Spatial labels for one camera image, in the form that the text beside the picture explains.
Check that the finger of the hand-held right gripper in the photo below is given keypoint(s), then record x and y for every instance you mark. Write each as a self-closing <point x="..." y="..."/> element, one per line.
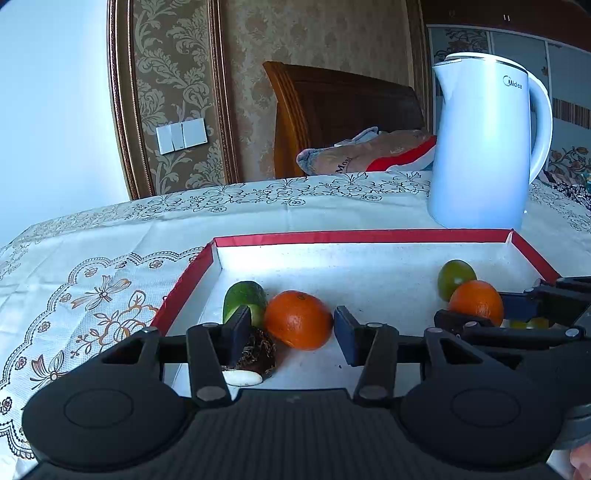
<point x="513" y="304"/>
<point x="455" y="323"/>

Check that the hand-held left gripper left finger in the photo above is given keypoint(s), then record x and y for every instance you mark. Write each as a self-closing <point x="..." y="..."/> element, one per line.
<point x="240" y="324"/>

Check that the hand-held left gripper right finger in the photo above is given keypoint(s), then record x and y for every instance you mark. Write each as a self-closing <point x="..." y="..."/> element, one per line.
<point x="344" y="333"/>

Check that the green tomato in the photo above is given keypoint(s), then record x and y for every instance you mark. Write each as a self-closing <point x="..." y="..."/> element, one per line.
<point x="452" y="274"/>
<point x="526" y="323"/>

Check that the green cucumber piece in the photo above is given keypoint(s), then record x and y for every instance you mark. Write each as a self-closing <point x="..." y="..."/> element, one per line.
<point x="242" y="295"/>

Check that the orange tangerine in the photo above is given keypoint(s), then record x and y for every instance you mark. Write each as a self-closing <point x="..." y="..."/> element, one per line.
<point x="475" y="300"/>
<point x="298" y="318"/>

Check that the red shallow box tray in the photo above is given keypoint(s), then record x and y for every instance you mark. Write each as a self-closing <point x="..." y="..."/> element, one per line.
<point x="346" y="277"/>

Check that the white electric kettle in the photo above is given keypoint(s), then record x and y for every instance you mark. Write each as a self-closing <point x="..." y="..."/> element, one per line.
<point x="475" y="147"/>

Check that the white floral print tablecloth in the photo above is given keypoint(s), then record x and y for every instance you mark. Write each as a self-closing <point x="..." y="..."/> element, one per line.
<point x="92" y="240"/>

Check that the folded cloth on chair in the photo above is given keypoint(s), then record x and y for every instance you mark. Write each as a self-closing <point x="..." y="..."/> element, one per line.
<point x="369" y="154"/>

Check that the brown wooden chair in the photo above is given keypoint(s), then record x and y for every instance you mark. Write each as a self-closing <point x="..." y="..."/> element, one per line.
<point x="332" y="115"/>

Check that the patterned sliding door wardrobe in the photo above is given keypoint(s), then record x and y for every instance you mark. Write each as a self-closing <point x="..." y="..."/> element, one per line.
<point x="570" y="78"/>

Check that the white wall light switch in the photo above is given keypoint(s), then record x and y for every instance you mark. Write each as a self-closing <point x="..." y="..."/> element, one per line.
<point x="180" y="136"/>

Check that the wooden wall panel frame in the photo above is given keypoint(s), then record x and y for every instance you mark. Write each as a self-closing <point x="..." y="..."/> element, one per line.
<point x="122" y="115"/>

